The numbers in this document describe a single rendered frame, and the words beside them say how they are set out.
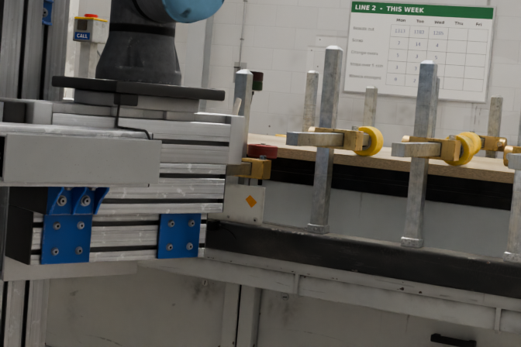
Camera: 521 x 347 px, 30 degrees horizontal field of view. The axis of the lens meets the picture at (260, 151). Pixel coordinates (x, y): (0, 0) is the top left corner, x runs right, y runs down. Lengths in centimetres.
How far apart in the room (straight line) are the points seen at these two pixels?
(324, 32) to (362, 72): 58
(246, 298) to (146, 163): 136
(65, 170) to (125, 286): 166
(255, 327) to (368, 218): 49
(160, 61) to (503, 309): 111
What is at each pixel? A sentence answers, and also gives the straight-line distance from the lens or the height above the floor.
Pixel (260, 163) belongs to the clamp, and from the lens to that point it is 254.
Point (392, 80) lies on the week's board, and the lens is 977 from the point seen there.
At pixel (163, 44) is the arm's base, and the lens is 169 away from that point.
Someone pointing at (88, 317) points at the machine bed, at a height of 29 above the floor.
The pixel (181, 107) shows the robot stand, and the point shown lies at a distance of 171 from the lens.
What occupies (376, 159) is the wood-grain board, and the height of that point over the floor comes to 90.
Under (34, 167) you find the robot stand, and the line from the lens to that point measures 144.
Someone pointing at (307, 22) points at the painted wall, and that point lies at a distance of 1007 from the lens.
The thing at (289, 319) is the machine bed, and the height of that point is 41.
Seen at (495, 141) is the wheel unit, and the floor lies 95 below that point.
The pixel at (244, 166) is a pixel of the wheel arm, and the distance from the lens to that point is 252.
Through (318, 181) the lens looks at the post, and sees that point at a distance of 248.
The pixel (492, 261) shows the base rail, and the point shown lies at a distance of 234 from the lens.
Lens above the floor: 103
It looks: 3 degrees down
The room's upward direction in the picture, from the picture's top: 5 degrees clockwise
